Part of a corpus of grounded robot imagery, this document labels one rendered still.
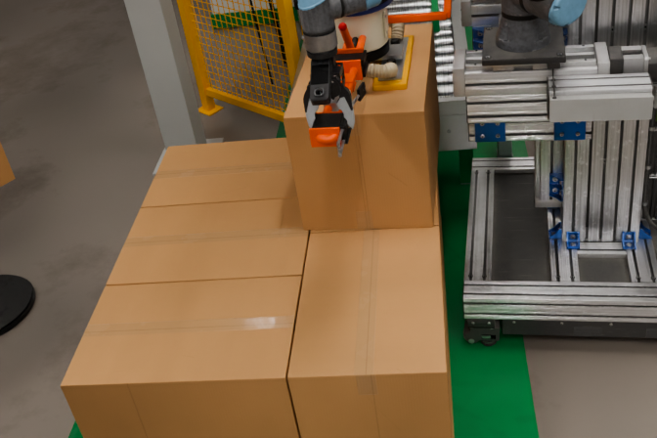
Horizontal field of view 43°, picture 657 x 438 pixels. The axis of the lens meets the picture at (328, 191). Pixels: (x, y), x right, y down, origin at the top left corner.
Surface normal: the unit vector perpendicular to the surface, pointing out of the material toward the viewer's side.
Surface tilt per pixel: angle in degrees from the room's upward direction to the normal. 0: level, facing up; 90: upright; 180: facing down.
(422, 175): 90
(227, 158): 0
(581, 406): 0
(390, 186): 90
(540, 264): 0
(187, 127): 90
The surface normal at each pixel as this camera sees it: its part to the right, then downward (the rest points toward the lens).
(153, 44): -0.07, 0.56
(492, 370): -0.13, -0.82
